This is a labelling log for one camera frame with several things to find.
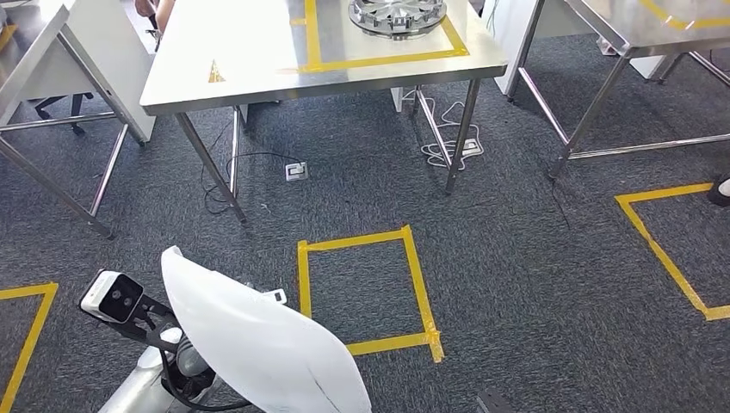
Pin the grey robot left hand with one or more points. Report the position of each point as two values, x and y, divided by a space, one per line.
191 359

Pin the white curved plastic part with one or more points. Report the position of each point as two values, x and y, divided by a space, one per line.
256 342

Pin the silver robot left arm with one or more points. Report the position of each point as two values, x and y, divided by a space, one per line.
137 387

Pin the stainless steel workbench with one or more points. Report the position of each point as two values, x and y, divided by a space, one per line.
239 51

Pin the floor socket plate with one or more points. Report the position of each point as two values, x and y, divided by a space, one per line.
296 171

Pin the black chair base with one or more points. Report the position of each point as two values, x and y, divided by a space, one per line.
74 108

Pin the white panel desk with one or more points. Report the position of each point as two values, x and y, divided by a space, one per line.
502 34
114 51

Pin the steel table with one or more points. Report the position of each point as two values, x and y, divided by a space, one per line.
34 51
604 23

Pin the yellow table tape outline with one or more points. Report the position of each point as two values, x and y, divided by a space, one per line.
311 34

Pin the grey plastic wheel hubcap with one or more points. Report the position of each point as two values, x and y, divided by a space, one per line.
396 17

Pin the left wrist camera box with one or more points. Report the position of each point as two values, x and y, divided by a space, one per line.
108 296

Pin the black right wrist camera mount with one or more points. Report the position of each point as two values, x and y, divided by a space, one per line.
493 403

